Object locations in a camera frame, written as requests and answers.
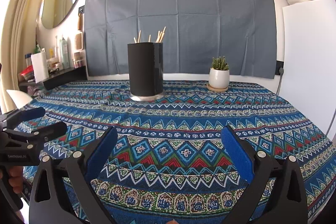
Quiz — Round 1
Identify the pale green spray bottle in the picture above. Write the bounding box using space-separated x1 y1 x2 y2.
59 36 69 69

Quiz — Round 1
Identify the wooden paddle hairbrush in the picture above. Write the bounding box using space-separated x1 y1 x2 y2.
74 13 84 52

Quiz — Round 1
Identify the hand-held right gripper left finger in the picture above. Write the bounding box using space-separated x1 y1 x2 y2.
28 126 118 224

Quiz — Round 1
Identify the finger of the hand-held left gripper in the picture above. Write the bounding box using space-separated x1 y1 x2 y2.
3 122 68 144
0 107 46 124

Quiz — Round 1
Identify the cream curtain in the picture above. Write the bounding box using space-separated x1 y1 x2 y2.
0 0 57 114

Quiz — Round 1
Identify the white paper towel roll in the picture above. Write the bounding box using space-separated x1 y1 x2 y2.
31 52 50 83

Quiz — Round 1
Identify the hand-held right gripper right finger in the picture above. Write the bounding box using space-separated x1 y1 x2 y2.
220 125 308 224

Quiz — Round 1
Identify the black cylindrical chopstick holder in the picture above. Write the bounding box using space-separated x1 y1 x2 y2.
127 42 164 102

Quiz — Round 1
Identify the grey cloth backdrop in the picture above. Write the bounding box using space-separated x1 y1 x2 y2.
84 0 279 80

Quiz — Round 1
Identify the black shelf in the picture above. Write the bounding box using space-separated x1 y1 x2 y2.
18 66 88 90

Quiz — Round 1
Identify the white foam board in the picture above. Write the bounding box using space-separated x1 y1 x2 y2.
276 0 336 140

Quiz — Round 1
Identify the pink jar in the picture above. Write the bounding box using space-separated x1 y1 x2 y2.
73 52 84 68

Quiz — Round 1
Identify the round wooden coaster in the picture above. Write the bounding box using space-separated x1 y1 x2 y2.
206 83 229 92

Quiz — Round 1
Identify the blue patterned tablecloth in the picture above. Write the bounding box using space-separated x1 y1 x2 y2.
20 80 335 224

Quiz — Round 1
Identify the red box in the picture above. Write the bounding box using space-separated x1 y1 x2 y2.
20 67 34 80

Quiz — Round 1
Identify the person's left hand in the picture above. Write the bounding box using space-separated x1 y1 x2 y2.
9 167 25 195

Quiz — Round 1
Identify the succulent in white pot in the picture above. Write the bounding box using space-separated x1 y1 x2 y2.
209 56 230 88

